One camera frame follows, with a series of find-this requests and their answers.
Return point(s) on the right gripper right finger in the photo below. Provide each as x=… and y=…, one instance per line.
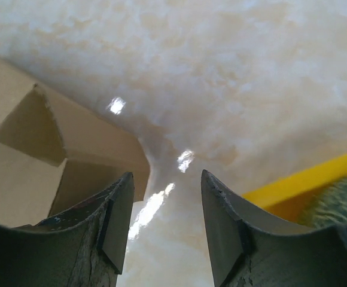
x=251, y=247

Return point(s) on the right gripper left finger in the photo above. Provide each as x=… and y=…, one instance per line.
x=84, y=245

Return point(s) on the brown cardboard box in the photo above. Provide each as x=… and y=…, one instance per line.
x=54, y=153

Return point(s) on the yellow plastic bin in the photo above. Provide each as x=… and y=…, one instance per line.
x=287, y=197

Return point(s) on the green round melon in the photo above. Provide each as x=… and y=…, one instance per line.
x=328, y=207

